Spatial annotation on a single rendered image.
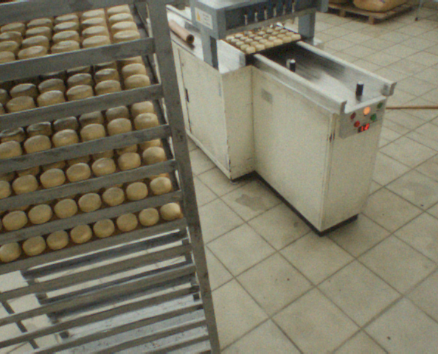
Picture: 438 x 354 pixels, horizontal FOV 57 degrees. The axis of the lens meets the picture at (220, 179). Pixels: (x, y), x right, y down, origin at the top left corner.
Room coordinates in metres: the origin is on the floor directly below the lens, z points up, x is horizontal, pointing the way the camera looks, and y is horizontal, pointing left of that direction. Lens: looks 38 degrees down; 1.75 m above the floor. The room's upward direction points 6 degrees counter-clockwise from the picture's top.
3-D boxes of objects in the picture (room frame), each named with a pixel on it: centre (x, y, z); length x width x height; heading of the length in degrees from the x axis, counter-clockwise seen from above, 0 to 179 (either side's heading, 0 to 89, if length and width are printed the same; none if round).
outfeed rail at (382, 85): (2.55, -0.41, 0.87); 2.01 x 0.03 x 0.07; 24
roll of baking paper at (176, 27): (2.79, 0.17, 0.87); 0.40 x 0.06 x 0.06; 20
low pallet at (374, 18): (5.60, -2.16, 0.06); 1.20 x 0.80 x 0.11; 32
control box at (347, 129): (1.60, -0.69, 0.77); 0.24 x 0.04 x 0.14; 114
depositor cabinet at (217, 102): (2.82, -0.13, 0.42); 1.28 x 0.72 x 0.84; 24
